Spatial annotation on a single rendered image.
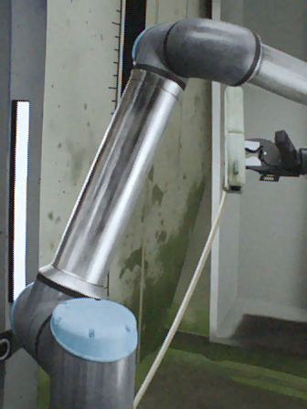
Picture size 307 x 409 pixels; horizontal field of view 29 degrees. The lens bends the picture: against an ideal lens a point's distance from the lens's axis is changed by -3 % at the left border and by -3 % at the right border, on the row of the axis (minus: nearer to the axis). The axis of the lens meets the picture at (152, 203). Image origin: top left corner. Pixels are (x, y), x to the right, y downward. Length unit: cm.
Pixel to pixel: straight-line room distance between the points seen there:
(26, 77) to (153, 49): 75
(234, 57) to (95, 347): 57
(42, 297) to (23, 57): 92
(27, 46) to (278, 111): 90
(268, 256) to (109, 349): 145
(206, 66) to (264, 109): 109
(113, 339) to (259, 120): 138
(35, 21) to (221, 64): 93
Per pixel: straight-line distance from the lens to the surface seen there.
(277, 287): 243
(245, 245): 238
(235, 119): 156
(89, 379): 102
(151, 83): 120
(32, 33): 193
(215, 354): 309
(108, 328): 101
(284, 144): 149
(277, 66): 121
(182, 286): 319
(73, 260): 117
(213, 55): 113
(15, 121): 184
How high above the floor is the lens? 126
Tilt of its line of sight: 9 degrees down
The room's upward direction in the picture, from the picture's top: 3 degrees clockwise
